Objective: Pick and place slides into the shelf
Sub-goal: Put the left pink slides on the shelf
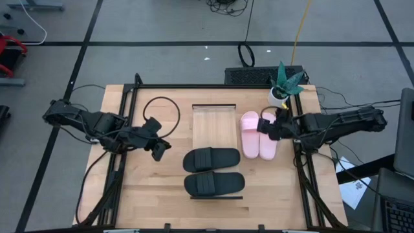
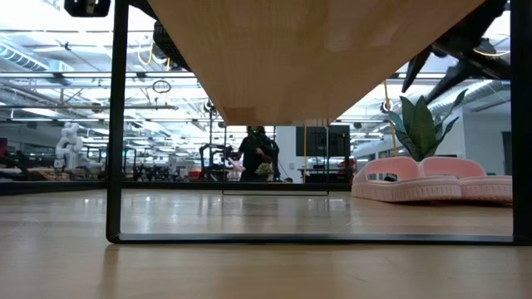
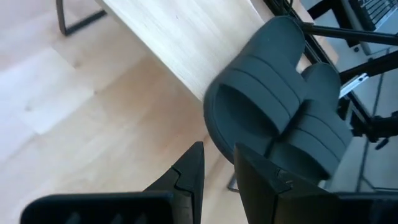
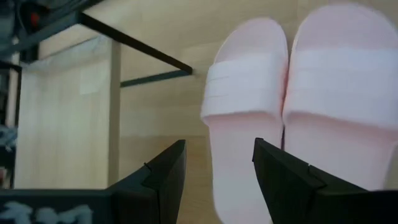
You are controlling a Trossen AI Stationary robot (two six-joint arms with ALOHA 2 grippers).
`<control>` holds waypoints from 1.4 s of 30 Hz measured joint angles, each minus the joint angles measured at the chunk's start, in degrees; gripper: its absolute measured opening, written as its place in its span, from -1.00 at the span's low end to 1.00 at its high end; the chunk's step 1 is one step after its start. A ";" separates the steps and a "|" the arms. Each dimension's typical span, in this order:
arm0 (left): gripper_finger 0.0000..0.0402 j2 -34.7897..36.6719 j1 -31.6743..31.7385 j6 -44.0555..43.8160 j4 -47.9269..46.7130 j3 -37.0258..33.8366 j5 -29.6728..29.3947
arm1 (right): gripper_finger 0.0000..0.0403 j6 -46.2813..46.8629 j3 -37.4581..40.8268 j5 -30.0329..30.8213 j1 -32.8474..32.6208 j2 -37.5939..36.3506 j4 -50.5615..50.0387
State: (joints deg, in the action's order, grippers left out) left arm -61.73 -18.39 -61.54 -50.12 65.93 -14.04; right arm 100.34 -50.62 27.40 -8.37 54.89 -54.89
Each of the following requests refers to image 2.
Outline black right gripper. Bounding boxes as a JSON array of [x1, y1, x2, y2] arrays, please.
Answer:
[[401, 0, 512, 105]]

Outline green plant in white pot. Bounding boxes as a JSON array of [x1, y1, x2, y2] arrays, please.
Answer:
[[388, 88, 469, 162]]

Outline black background monitor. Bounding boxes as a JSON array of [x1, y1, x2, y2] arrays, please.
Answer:
[[295, 125, 352, 158]]

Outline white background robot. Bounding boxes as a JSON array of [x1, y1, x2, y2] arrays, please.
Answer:
[[52, 121, 85, 171]]

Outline black background desk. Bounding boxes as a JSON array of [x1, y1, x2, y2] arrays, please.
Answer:
[[297, 165, 354, 184]]

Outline cluttered background workbench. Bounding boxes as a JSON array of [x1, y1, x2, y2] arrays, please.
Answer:
[[82, 145, 186, 183]]

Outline black background stand pole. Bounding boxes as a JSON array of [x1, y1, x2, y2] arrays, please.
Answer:
[[205, 101, 217, 180]]

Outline small background potted plant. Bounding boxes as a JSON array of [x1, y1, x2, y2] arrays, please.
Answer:
[[255, 162, 275, 183]]

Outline person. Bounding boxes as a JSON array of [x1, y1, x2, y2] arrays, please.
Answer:
[[236, 125, 280, 183]]

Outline yellow hanging cable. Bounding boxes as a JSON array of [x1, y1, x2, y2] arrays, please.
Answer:
[[382, 76, 399, 158]]

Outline black hanging cable loop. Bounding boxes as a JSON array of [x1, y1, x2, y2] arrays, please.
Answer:
[[151, 79, 173, 95]]

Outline wooden shelf with black frame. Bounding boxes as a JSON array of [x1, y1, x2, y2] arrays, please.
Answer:
[[106, 0, 532, 246]]

